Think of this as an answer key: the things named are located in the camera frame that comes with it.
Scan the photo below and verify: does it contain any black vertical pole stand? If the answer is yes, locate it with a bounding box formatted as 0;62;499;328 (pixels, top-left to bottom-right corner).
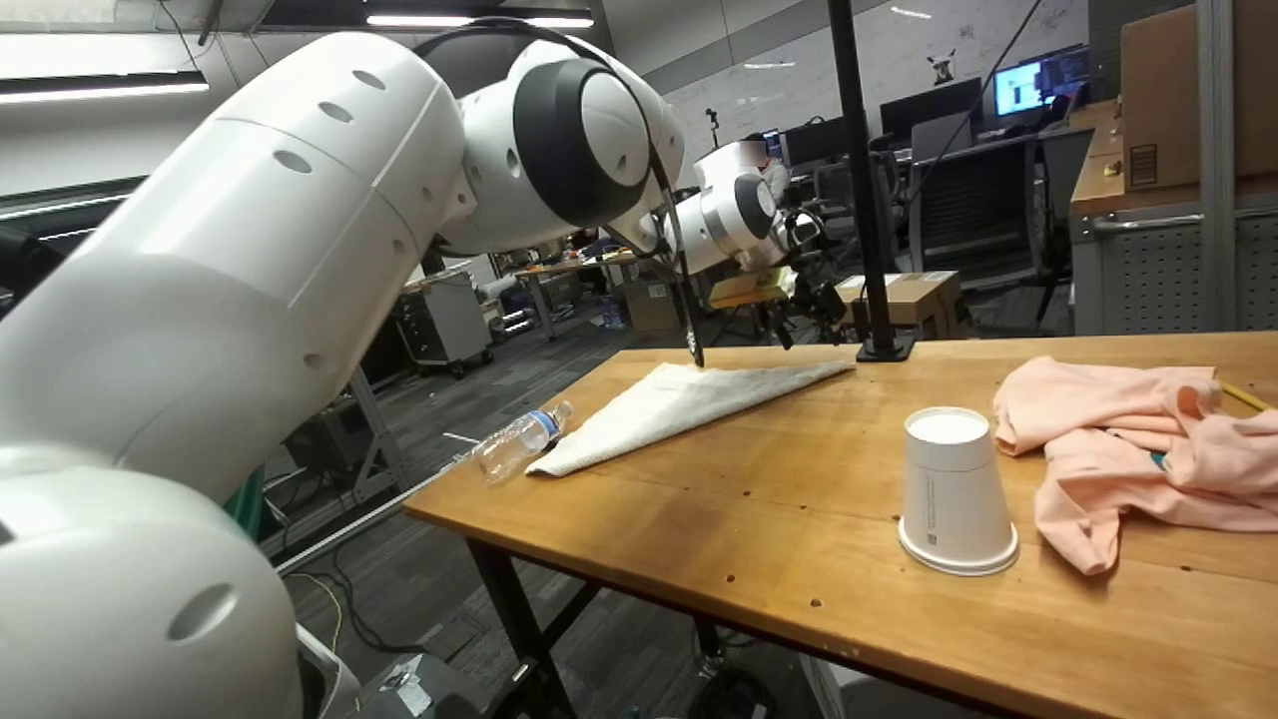
828;0;909;362

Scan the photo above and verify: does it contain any white cloth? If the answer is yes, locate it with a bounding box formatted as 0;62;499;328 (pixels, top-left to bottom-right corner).
530;362;848;474

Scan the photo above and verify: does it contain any clear plastic water bottle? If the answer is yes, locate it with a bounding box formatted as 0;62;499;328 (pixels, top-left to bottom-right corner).
475;400;572;479

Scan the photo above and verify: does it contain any large cardboard box on counter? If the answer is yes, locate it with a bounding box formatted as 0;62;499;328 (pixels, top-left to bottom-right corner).
1124;0;1278;191

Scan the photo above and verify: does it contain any cardboard box on floor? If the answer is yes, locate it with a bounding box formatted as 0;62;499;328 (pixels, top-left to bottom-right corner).
836;270;958;335

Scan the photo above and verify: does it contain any white paper cup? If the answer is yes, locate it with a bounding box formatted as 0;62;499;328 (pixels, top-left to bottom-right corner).
893;407;1018;576

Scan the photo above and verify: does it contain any pink crumpled cloth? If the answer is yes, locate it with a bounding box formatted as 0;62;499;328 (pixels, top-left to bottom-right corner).
993;354;1278;576

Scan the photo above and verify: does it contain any computer monitor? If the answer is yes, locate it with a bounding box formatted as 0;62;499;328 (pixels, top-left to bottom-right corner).
993;51;1088;121

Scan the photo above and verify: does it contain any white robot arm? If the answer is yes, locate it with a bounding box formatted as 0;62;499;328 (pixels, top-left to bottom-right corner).
0;30;780;719

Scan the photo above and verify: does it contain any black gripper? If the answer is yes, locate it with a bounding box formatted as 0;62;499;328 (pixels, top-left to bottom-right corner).
763;205;848;348

